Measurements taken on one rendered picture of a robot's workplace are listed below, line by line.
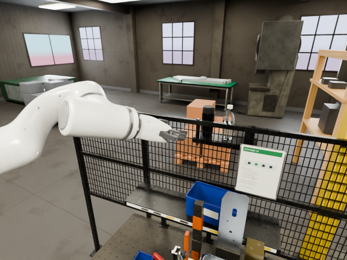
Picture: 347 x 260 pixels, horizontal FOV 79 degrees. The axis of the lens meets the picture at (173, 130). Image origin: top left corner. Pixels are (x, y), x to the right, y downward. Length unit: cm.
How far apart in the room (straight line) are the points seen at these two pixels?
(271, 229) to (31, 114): 121
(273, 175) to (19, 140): 112
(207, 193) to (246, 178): 26
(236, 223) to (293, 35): 535
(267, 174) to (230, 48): 657
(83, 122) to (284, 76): 612
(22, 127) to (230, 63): 732
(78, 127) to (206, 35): 751
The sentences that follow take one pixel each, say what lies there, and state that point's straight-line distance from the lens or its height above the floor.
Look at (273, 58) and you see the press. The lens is 600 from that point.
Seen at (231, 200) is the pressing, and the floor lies 130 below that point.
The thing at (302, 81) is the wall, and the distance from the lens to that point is 746.
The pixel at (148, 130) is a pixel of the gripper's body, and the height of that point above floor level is 175.
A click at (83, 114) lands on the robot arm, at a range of 45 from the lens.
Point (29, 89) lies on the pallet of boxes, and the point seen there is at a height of 96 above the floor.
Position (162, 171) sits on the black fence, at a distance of 144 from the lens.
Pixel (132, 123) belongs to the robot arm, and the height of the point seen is 178.
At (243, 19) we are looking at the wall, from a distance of 756.
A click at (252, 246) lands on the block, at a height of 106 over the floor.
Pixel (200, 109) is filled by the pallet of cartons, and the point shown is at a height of 83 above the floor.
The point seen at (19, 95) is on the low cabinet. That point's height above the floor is 34.
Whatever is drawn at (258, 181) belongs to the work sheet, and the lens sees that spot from 129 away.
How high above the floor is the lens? 195
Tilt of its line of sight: 22 degrees down
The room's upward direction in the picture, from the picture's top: straight up
